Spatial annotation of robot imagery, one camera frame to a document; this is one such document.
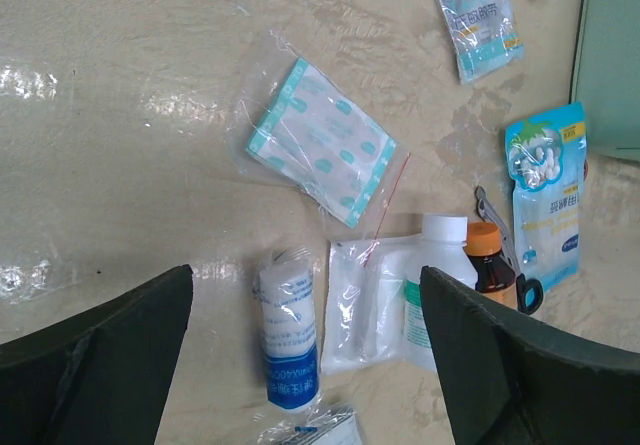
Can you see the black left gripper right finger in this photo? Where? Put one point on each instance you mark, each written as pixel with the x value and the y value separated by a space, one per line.
pixel 508 378

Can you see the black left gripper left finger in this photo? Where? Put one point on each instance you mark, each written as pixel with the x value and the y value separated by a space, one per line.
pixel 101 376

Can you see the brown bottle with orange cap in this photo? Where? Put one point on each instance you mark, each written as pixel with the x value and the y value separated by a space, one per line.
pixel 496 279

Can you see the white plastic medicine bottle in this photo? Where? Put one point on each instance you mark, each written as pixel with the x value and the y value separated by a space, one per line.
pixel 440 245

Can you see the white gauze pad packet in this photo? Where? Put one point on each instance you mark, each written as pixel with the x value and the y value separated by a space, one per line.
pixel 364 312

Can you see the white elastic bandage roll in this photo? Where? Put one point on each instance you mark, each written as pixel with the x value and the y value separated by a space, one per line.
pixel 284 290

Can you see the blue cotton swab pouch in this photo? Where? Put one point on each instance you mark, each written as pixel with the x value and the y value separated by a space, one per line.
pixel 546 157

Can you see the mint green medicine kit case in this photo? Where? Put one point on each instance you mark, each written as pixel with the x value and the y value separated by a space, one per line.
pixel 606 76

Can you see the alcohol pad packet in bag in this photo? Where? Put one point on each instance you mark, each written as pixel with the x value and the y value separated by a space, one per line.
pixel 333 425

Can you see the plaster strips in clear bag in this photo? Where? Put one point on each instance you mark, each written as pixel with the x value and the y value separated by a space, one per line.
pixel 290 125

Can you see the teal adhesive tape packet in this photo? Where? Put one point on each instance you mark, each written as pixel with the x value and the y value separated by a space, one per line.
pixel 484 35

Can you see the bandage scissors with black handles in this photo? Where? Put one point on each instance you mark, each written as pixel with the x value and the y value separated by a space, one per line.
pixel 530 290

